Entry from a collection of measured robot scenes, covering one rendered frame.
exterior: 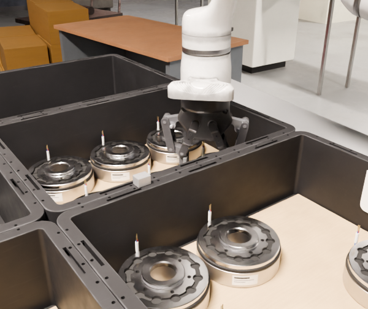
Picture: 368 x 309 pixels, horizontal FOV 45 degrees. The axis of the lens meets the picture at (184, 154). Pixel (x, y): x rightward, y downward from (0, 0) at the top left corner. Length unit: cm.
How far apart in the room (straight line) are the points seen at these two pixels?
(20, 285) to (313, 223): 39
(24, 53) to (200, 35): 329
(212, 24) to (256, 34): 359
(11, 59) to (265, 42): 223
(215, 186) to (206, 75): 16
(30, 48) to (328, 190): 337
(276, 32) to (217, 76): 376
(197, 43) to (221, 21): 4
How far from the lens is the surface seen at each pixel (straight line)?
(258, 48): 426
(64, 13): 384
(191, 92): 60
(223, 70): 64
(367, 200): 65
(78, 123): 80
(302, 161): 70
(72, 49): 329
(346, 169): 66
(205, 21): 62
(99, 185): 74
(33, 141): 78
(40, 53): 387
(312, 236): 64
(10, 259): 49
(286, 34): 449
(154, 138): 82
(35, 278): 51
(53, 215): 51
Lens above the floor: 120
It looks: 26 degrees down
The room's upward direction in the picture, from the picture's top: straight up
